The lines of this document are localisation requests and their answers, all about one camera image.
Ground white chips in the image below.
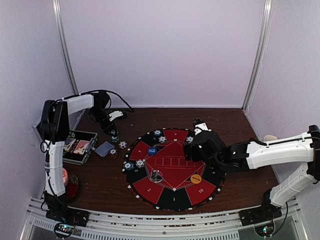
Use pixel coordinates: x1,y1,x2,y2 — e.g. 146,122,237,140
185,136,194,143
135,159,145,169
158,136,167,143

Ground front aluminium rail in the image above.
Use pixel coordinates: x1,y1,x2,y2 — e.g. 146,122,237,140
18,197,311,240

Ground aluminium frame post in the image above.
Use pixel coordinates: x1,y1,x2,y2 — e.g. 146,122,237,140
242,0,274,113
52,0,79,95

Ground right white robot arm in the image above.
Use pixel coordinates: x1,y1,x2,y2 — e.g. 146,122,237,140
183,123,320,221

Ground right aluminium frame post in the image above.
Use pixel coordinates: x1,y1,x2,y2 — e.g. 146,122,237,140
242,0,274,113

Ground round red black poker mat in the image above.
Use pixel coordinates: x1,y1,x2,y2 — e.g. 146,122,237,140
122,128,226,212

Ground green white chip stack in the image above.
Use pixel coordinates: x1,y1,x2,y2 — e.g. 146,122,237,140
111,135,120,143

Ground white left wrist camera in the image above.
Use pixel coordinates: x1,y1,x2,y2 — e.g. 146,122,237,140
108,110,127,122

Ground patterned paper cup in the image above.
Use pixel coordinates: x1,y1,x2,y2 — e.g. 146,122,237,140
263,134,278,141

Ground left aluminium frame post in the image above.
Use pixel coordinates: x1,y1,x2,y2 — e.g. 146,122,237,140
52,0,79,95

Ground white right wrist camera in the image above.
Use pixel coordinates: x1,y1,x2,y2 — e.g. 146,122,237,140
192,118,212,135

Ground red floral round tin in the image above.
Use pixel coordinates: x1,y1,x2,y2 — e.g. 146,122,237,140
62,168,69,187

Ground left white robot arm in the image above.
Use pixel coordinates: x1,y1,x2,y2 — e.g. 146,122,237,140
38,89,123,198

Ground red black chip stack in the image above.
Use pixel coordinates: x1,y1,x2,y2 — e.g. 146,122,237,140
109,149,118,159

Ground blue small blind button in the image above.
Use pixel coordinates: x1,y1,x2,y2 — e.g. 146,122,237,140
147,147,158,156

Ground orange big blind button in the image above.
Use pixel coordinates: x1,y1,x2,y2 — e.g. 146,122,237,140
190,174,202,185

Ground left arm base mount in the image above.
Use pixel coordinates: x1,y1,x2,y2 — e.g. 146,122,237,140
44,191,89,227

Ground white grey chip stack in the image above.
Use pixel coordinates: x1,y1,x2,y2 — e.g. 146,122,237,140
118,141,128,149

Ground dark red round lid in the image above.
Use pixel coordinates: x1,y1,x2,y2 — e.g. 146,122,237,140
65,172,79,199

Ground blue playing card deck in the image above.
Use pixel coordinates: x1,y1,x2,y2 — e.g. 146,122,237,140
94,141,115,157

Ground green chips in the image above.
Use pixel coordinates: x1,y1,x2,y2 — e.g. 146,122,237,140
153,129,162,136
123,162,135,171

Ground black gold card box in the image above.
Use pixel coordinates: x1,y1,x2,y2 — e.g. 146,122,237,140
63,137,76,152

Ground aluminium poker case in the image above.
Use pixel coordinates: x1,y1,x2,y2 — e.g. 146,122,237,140
34,108,98,167

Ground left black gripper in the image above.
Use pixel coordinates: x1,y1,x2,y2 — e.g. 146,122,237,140
89,107,118,137

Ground red gold card box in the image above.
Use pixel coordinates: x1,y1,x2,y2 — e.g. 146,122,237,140
73,140,90,155

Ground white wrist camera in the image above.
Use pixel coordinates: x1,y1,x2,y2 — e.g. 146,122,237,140
108,110,127,122
192,118,212,135

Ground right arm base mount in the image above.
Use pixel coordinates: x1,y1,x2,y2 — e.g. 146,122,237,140
238,207,282,227

